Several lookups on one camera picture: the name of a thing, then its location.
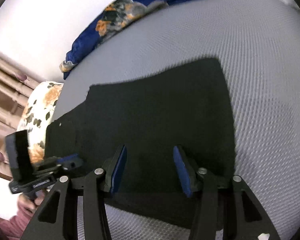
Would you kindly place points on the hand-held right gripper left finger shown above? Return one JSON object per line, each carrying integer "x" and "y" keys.
{"x": 118, "y": 170}

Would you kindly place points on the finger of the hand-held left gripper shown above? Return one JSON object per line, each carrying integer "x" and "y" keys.
{"x": 70, "y": 160}

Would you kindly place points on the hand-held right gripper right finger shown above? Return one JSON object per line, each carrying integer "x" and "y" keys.
{"x": 181, "y": 170}

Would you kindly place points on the black pants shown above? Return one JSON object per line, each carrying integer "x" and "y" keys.
{"x": 152, "y": 120}

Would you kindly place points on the person's left hand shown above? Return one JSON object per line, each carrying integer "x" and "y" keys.
{"x": 30, "y": 202}

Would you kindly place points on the white floral pillow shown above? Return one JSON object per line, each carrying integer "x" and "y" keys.
{"x": 40, "y": 110}

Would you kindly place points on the beige floral curtain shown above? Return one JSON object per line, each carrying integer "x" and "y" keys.
{"x": 5, "y": 92}

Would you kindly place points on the grey mesh bed mattress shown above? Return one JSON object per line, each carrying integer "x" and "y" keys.
{"x": 265, "y": 80}

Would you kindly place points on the blue floral blanket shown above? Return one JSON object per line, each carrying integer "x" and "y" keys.
{"x": 110, "y": 22}

